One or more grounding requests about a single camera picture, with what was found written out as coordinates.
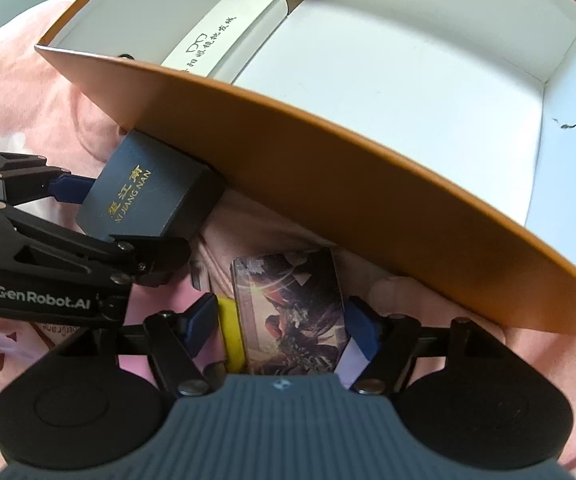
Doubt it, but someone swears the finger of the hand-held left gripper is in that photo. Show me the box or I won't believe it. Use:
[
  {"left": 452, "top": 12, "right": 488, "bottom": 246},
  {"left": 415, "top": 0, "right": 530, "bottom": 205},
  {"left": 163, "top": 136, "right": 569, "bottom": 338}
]
[
  {"left": 0, "top": 206, "right": 191, "bottom": 289},
  {"left": 0, "top": 149, "right": 97, "bottom": 209}
]

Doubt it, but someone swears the dark blue gift box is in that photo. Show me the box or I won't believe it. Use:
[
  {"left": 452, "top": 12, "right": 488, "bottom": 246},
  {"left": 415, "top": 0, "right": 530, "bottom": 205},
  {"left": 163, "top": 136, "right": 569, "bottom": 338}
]
[{"left": 75, "top": 129, "right": 226, "bottom": 281}]

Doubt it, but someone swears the yellow plush toy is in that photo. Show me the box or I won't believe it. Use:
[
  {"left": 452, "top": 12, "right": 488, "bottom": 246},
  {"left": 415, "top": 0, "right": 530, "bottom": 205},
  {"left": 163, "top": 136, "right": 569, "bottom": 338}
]
[{"left": 218, "top": 297, "right": 246, "bottom": 375}]

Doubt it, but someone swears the illustrated card pack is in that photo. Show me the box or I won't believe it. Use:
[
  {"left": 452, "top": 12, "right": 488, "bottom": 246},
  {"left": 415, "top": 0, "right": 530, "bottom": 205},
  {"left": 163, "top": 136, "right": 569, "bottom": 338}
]
[{"left": 231, "top": 249, "right": 351, "bottom": 377}]

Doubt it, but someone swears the pink printed blanket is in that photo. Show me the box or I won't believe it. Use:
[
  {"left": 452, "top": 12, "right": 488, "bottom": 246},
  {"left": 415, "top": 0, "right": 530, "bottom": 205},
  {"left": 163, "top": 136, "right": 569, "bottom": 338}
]
[{"left": 0, "top": 0, "right": 576, "bottom": 480}]

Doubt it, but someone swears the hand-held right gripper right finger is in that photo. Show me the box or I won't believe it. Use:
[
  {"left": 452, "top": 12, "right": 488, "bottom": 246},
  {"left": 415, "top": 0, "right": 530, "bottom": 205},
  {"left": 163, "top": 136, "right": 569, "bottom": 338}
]
[{"left": 335, "top": 296, "right": 506, "bottom": 396}]

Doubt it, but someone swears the white glasses case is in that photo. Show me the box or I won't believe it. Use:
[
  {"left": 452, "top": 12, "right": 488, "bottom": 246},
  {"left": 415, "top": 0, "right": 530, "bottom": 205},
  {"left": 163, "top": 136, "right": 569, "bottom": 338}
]
[{"left": 160, "top": 0, "right": 289, "bottom": 86}]

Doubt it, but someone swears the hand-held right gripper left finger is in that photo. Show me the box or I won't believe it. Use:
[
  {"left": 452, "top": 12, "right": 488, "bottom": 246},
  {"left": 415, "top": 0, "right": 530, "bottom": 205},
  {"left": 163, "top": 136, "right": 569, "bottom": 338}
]
[{"left": 62, "top": 292, "right": 219, "bottom": 398}]

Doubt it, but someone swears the orange cardboard box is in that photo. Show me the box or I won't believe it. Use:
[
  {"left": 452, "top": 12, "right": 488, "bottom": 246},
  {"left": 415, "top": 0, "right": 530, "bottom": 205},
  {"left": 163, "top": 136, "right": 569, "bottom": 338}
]
[{"left": 34, "top": 0, "right": 576, "bottom": 338}]

